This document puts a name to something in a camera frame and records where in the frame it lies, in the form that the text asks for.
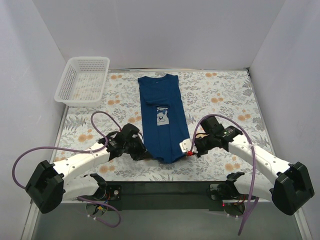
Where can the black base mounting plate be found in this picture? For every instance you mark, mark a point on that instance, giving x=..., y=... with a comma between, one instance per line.
x=172, y=195

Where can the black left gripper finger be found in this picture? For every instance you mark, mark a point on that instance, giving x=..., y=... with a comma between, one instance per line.
x=137, y=142
x=142, y=155

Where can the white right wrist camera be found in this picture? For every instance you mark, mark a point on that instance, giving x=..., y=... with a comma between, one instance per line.
x=186, y=147

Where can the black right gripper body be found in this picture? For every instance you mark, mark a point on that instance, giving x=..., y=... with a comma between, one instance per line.
x=199, y=145

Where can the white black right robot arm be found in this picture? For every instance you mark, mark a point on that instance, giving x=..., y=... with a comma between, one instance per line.
x=266, y=168

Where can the blue printed t-shirt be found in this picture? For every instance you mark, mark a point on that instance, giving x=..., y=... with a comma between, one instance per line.
x=164, y=124

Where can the white plastic basket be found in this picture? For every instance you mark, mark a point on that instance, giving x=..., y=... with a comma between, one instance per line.
x=82, y=82

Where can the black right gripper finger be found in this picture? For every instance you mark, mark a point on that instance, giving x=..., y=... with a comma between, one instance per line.
x=200, y=135
x=200, y=151

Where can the aluminium frame rail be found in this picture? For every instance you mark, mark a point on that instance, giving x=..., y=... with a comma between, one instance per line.
x=285, y=193

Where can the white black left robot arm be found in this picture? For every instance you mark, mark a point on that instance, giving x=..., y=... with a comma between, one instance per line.
x=70, y=172

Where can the floral table cloth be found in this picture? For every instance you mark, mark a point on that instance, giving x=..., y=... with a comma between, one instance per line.
x=226, y=93

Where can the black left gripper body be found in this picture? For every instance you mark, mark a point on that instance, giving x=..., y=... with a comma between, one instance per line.
x=139, y=150

